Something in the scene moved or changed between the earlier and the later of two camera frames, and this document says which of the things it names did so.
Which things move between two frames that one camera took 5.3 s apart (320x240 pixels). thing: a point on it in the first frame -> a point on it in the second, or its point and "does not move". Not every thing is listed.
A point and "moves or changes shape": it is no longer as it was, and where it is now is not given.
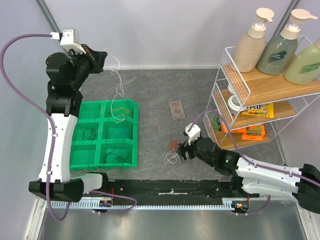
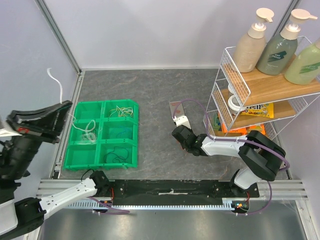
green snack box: x=216 y=122 does not move
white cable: x=114 y=72 -> x=126 y=111
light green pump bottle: x=304 y=68 does not move
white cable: x=171 y=157 moves or changes shape
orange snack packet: x=251 y=132 does not move
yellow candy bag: x=264 y=110 does not move
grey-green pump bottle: x=275 y=55 does not move
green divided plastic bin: x=105 y=135 does not move
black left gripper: x=96 y=58 -> x=48 y=127
